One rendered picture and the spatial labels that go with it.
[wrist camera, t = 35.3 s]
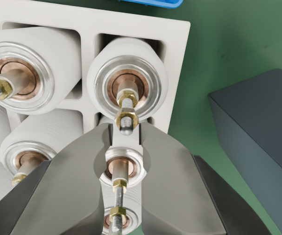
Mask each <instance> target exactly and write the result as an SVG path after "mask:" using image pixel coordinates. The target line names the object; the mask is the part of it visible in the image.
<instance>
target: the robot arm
mask: <svg viewBox="0 0 282 235"><path fill-rule="evenodd" d="M112 145H113V124H111V123H102V124H100V125H98V126H97V127H95V128H93V129H92V130H90V131H89V132H87V133H85V134H84V135H82V136H80V137H79V138H77V139H75V140H74V141H72V142H71V143H69V144H68V145H67V146H66V147H65V148H63V149H62V150H61V151H60V152H59V153H58V154H57V155H56V156H55V157H54V158H53V159H52V160H44V161H43V162H42V163H41V164H40V165H38V166H37V167H36V168H35V169H34V170H33V171H32V172H31V173H30V174H29V175H27V176H26V177H25V178H24V179H23V180H22V181H21V182H20V183H19V184H18V185H16V186H15V187H14V188H13V189H12V190H11V191H10V192H9V193H8V194H7V195H5V196H4V197H3V198H2V199H1V200H0V235H101V234H102V231H103V225H104V214H105V207H104V200H103V194H102V187H101V182H100V180H99V179H100V177H101V175H102V174H103V172H104V171H105V170H106V168H107V166H106V155H105V153H106V151H107V150H108V149H109V147H110V146H112ZM139 145H141V146H142V148H143V168H144V169H145V171H146V172H147V175H146V176H145V177H144V178H143V180H142V182H141V229H142V231H143V233H144V235H272V234H271V232H270V231H269V229H268V228H267V226H266V225H265V224H264V222H263V221H262V220H261V218H260V217H259V216H258V214H257V213H256V212H255V211H254V210H253V209H252V207H251V206H250V205H249V204H248V203H247V202H246V201H245V200H244V199H243V198H242V197H241V196H240V195H239V194H238V193H237V192H236V191H235V190H234V189H233V188H232V187H231V186H230V185H229V184H228V183H227V182H226V181H225V180H224V179H223V178H222V177H221V176H220V175H219V174H218V173H217V172H216V171H215V170H214V169H213V168H212V167H211V166H210V165H209V164H208V163H207V162H206V161H205V160H204V159H203V158H202V157H201V156H200V155H193V154H192V153H191V152H190V151H189V150H188V149H187V148H186V147H185V146H184V145H183V144H181V143H180V142H179V141H177V140H176V139H174V138H173V137H171V136H170V135H168V134H166V133H165V132H163V131H161V130H160V129H158V128H156V127H155V126H153V125H151V124H150V123H148V122H141V123H139Z"/></svg>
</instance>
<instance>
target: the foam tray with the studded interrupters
mask: <svg viewBox="0 0 282 235"><path fill-rule="evenodd" d="M44 26H48V27H56V28H66V29H73V30H76V31H78V32H79V34H80V36H81V60H82V78H81V79H80V80H79V81H78V83H77V84H76V85H75V86H74V87H73V89H72V90H71V91H70V92H69V94H68V95H67V96H66V97H65V98H64V100H63V101H62V102H61V103H60V104H59V105H58V106H57V107H56V108H57V109H69V110H78V111H80V112H82V114H83V130H84V134H85V133H87V132H89V131H90V130H92V129H93V128H95V127H97V126H98V124H99V121H100V118H101V114H102V113H101V112H100V111H99V110H98V109H97V108H96V107H95V106H94V104H93V103H92V101H91V99H90V97H89V94H88V90H87V74H88V71H89V68H90V65H91V64H92V62H93V61H94V59H95V58H96V57H97V56H98V54H99V53H100V52H101V51H102V50H103V49H104V48H105V47H106V46H107V45H108V43H109V42H110V41H111V40H112V39H113V38H115V37H116V36H118V35H123V36H131V37H139V38H144V39H145V40H146V41H147V42H148V43H149V45H150V46H151V48H152V49H153V50H154V51H155V53H156V54H157V56H158V57H159V58H160V60H161V61H162V63H163V64H164V66H165V69H166V71H167V74H168V79H169V88H168V93H167V96H166V99H165V101H164V103H163V104H162V106H161V107H160V109H159V110H158V111H157V112H156V113H154V114H153V115H152V116H150V117H148V118H147V120H148V123H150V124H151V125H153V126H155V127H156V128H158V129H160V130H161V131H163V132H165V133H166V134H167V133H168V128H169V123H170V118H171V113H172V109H173V105H174V100H175V96H176V90H177V85H178V81H179V76H180V72H181V67H182V63H183V57H184V53H185V48H186V43H187V39H188V34H189V30H190V22H188V21H179V20H172V19H165V18H158V17H151V16H144V15H137V14H127V13H120V12H113V11H106V10H99V9H92V8H85V7H75V6H68V5H61V4H54V3H47V2H40V1H33V0H0V30H5V29H16V28H32V27H44ZM6 110H7V116H8V120H9V124H10V128H11V132H12V131H13V130H14V129H15V128H17V127H18V126H19V125H20V124H21V123H22V122H23V121H24V120H25V119H26V118H27V117H28V116H29V115H26V114H20V113H17V112H14V111H11V110H9V109H7V108H6Z"/></svg>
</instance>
